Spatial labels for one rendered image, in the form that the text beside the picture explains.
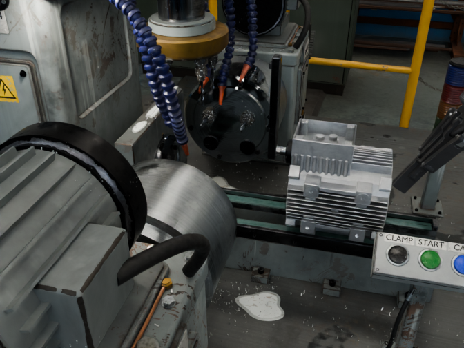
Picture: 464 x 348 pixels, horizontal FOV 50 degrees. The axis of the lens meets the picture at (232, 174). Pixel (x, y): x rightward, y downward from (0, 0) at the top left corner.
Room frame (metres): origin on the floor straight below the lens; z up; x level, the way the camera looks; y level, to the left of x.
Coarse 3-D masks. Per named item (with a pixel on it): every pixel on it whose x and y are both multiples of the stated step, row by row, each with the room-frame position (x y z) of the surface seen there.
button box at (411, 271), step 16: (384, 240) 0.64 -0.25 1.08; (400, 240) 0.64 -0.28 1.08; (416, 240) 0.64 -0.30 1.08; (432, 240) 0.63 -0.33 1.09; (384, 256) 0.62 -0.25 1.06; (416, 256) 0.62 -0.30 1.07; (448, 256) 0.61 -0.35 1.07; (384, 272) 0.60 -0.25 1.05; (400, 272) 0.60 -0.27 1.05; (416, 272) 0.60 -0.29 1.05; (432, 272) 0.59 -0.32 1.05; (448, 272) 0.59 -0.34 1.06; (448, 288) 0.59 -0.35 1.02
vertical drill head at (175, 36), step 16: (160, 0) 0.95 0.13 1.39; (176, 0) 0.93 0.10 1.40; (192, 0) 0.94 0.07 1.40; (160, 16) 0.95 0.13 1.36; (176, 16) 0.93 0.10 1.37; (192, 16) 0.94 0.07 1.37; (208, 16) 0.98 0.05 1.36; (160, 32) 0.92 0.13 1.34; (176, 32) 0.91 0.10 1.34; (192, 32) 0.92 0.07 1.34; (208, 32) 0.95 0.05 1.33; (224, 32) 0.95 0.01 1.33; (176, 48) 0.89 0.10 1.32; (192, 48) 0.89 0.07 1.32; (208, 48) 0.91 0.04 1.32
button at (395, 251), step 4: (392, 248) 0.63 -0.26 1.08; (396, 248) 0.62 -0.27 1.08; (400, 248) 0.62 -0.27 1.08; (404, 248) 0.62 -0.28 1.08; (388, 252) 0.62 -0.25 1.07; (392, 252) 0.62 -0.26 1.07; (396, 252) 0.62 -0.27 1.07; (400, 252) 0.62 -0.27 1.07; (404, 252) 0.62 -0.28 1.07; (392, 256) 0.61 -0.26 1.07; (396, 256) 0.61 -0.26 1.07; (400, 256) 0.61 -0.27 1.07; (404, 256) 0.61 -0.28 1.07; (392, 260) 0.61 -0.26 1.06; (396, 260) 0.61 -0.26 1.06; (400, 260) 0.61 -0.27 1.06; (404, 260) 0.61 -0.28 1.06
